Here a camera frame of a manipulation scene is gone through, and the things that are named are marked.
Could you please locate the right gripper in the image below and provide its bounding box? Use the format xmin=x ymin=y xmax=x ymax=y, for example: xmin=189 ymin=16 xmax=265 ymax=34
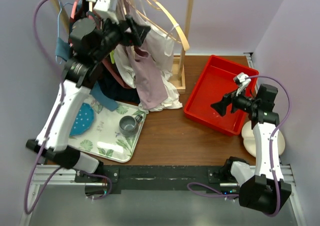
xmin=210 ymin=84 xmax=259 ymax=117

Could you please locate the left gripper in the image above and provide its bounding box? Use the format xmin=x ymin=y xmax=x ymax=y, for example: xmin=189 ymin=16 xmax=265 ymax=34
xmin=92 ymin=11 xmax=150 ymax=63

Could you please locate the white tank top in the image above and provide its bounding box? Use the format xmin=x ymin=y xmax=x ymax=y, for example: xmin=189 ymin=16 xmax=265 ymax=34
xmin=128 ymin=0 xmax=189 ymax=75

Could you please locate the wooden hanger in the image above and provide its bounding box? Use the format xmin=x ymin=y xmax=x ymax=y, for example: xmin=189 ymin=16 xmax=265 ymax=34
xmin=128 ymin=0 xmax=194 ymax=52

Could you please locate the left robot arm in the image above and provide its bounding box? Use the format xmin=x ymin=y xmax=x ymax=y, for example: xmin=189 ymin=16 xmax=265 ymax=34
xmin=26 ymin=14 xmax=151 ymax=182

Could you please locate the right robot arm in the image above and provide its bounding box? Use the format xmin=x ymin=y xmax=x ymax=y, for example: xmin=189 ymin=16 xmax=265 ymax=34
xmin=211 ymin=84 xmax=292 ymax=217

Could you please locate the green hanger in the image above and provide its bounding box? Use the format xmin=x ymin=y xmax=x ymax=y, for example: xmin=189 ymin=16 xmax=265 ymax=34
xmin=109 ymin=50 xmax=116 ymax=65

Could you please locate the mauve tank top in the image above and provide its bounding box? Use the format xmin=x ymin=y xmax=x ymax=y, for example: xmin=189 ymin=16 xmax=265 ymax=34
xmin=119 ymin=0 xmax=168 ymax=111

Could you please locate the pink hanger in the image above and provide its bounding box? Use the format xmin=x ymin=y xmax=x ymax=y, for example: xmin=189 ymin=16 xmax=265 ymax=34
xmin=69 ymin=0 xmax=87 ymax=49

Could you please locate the teal tank top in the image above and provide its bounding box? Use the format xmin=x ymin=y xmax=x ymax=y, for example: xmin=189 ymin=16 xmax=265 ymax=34
xmin=54 ymin=3 xmax=118 ymax=112

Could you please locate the white hanging garment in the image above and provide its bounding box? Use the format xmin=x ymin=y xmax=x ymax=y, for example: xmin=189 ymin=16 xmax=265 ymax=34
xmin=116 ymin=0 xmax=183 ymax=109

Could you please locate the red plastic bin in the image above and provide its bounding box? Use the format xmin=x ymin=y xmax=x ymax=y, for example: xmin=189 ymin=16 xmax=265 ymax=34
xmin=183 ymin=55 xmax=259 ymax=136

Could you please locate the cream divided plate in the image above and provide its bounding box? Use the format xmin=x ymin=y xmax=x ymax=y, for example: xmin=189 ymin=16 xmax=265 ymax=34
xmin=241 ymin=121 xmax=286 ymax=157

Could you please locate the wooden clothes rack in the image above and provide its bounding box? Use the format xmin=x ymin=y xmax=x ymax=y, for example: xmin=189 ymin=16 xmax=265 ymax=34
xmin=52 ymin=0 xmax=194 ymax=95

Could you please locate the blue polka dot plate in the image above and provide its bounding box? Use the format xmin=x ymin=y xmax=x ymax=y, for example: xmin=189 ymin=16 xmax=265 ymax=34
xmin=69 ymin=103 xmax=95 ymax=138

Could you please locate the floral serving tray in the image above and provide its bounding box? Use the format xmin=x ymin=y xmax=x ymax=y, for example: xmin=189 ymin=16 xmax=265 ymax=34
xmin=68 ymin=95 xmax=147 ymax=163

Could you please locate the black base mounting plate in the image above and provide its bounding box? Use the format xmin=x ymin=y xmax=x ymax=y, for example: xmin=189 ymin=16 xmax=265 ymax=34
xmin=74 ymin=164 xmax=253 ymax=195

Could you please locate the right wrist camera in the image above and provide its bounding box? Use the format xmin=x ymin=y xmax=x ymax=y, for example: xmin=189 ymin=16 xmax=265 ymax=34
xmin=233 ymin=72 xmax=251 ymax=96

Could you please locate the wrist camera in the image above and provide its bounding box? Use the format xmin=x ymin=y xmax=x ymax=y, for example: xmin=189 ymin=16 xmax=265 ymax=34
xmin=93 ymin=0 xmax=119 ymax=24
xmin=233 ymin=72 xmax=251 ymax=96

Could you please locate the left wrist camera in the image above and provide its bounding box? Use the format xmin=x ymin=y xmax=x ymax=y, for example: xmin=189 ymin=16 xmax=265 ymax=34
xmin=93 ymin=0 xmax=119 ymax=24

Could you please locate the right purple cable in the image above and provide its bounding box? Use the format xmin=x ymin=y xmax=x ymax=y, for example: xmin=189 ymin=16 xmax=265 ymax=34
xmin=186 ymin=75 xmax=292 ymax=217

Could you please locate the purple cable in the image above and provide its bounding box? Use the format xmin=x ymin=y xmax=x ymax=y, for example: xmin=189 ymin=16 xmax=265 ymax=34
xmin=23 ymin=0 xmax=113 ymax=215
xmin=186 ymin=75 xmax=292 ymax=217

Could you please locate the light blue wire hanger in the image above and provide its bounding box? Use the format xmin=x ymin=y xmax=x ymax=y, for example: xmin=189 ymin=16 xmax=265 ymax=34
xmin=55 ymin=0 xmax=73 ymax=65

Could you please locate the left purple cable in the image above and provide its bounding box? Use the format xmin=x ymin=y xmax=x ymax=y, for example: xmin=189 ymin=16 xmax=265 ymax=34
xmin=23 ymin=0 xmax=113 ymax=215

